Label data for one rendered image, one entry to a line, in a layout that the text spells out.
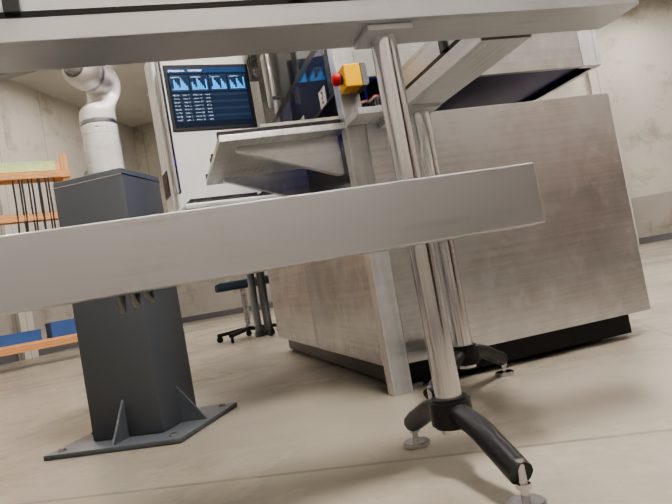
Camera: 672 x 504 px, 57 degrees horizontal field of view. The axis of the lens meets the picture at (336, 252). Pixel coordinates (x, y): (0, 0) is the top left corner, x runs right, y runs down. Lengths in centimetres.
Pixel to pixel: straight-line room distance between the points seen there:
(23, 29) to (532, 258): 165
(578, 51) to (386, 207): 149
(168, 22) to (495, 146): 135
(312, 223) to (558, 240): 132
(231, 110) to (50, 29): 196
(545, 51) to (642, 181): 1108
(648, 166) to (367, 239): 1246
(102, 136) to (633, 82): 1224
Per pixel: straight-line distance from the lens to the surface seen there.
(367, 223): 111
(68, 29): 112
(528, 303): 218
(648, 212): 1336
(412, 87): 177
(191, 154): 292
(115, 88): 237
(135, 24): 112
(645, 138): 1352
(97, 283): 105
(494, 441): 107
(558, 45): 244
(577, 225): 231
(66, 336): 805
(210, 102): 301
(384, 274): 196
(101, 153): 222
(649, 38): 1399
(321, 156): 206
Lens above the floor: 40
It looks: 2 degrees up
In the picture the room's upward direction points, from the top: 10 degrees counter-clockwise
